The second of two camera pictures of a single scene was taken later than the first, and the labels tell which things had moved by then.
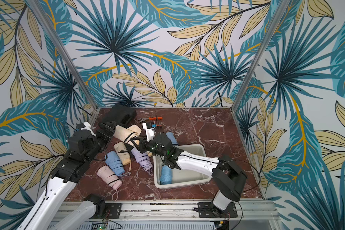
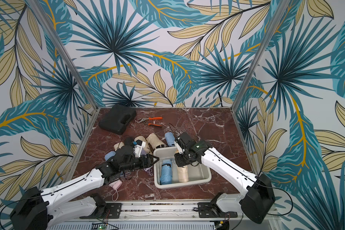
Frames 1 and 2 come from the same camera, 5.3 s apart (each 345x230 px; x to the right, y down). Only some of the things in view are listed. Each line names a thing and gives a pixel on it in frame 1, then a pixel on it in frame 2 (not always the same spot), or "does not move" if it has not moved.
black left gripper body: [102, 139] -> [136, 163]
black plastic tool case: [121, 115] does not move
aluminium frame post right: [268, 41] does not move
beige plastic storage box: [166, 177] does not move
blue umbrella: [166, 176] does not move
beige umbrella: [126, 134] -> [183, 174]
